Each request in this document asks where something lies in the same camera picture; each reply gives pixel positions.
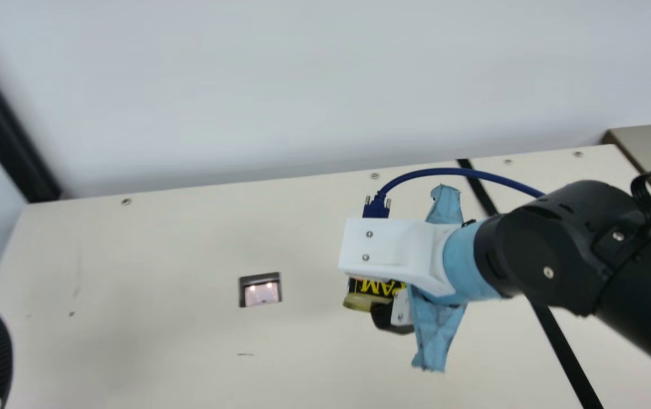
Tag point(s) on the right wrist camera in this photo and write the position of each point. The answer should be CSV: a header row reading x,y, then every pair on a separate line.
x,y
393,250

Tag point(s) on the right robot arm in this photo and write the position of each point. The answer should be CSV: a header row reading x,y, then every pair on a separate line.
x,y
553,238

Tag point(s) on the black post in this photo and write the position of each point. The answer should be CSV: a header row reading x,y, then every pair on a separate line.
x,y
7,130

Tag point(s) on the black strip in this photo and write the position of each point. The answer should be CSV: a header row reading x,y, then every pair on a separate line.
x,y
565,352

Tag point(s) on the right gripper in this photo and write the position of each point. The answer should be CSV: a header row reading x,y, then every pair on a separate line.
x,y
464,267

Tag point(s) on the dark can with yellow print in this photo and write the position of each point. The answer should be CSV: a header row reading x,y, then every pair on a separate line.
x,y
359,301

